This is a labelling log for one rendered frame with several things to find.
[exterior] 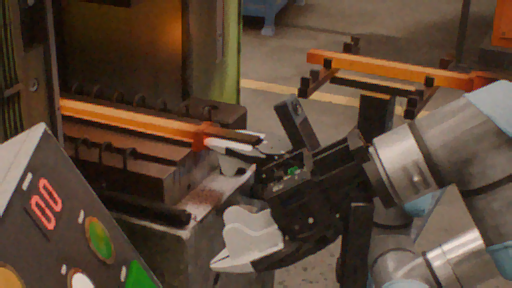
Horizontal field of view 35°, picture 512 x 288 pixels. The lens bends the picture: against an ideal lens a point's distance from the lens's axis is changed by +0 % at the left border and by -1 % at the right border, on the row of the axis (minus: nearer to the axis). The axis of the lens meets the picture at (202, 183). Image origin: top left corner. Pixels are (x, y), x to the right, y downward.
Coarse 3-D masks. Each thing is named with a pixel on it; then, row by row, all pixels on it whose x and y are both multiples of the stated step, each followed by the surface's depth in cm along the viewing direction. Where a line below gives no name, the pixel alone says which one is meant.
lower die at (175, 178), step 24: (72, 96) 151; (72, 120) 141; (96, 120) 139; (192, 120) 141; (72, 144) 136; (96, 144) 134; (120, 144) 133; (144, 144) 133; (168, 144) 133; (192, 144) 132; (96, 168) 130; (120, 168) 128; (144, 168) 128; (168, 168) 128; (192, 168) 134; (144, 192) 128; (168, 192) 128
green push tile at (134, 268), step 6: (132, 264) 93; (138, 264) 94; (132, 270) 92; (138, 270) 93; (132, 276) 91; (138, 276) 92; (144, 276) 94; (126, 282) 91; (132, 282) 90; (138, 282) 92; (144, 282) 93; (150, 282) 95
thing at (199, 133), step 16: (80, 112) 142; (96, 112) 140; (112, 112) 140; (128, 112) 140; (144, 128) 136; (160, 128) 135; (176, 128) 134; (192, 128) 133; (208, 128) 132; (224, 128) 132; (256, 144) 129
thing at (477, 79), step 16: (320, 64) 168; (336, 64) 166; (352, 64) 164; (368, 64) 163; (384, 64) 162; (400, 64) 162; (416, 80) 159; (448, 80) 156; (464, 80) 155; (480, 80) 154; (496, 80) 152
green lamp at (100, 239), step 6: (96, 222) 90; (90, 228) 88; (96, 228) 89; (102, 228) 90; (90, 234) 87; (96, 234) 88; (102, 234) 89; (96, 240) 87; (102, 240) 89; (108, 240) 90; (96, 246) 87; (102, 246) 88; (108, 246) 90; (102, 252) 88; (108, 252) 89; (108, 258) 88
